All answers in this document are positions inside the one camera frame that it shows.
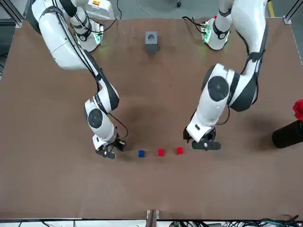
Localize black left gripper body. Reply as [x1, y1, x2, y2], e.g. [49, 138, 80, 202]
[191, 129, 222, 151]

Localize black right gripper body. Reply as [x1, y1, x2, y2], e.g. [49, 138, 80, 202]
[95, 139, 119, 160]

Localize black cylindrical vase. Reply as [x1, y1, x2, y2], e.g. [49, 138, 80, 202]
[272, 120, 303, 149]

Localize red rose bouquet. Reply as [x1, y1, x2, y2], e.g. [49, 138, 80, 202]
[293, 99, 303, 119]

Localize small grey box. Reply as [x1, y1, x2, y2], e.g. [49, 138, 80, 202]
[145, 31, 160, 54]

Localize white control box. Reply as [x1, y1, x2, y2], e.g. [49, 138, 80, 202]
[82, 0, 116, 19]

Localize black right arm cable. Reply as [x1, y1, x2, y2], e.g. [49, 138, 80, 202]
[56, 0, 129, 142]

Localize aluminium frame post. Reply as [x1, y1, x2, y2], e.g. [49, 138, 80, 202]
[146, 209, 160, 227]

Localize tangled black cables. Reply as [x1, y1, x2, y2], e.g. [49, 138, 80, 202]
[165, 214, 303, 227]

